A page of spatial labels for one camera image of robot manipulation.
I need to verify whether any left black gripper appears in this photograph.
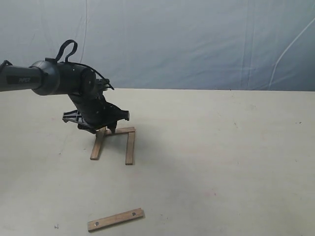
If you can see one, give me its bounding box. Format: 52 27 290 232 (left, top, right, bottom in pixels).
62 79 130 134

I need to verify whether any wooden stick with holes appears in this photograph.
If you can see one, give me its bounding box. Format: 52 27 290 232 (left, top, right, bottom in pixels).
87 208 144 233
105 127 135 136

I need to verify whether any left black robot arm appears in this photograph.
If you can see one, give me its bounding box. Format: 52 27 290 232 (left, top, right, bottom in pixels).
0 60 129 134

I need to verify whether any blue-grey backdrop cloth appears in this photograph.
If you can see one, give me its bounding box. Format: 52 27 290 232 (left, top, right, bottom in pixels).
0 0 315 91

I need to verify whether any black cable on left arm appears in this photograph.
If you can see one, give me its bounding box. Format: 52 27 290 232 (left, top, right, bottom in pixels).
0 39 115 90

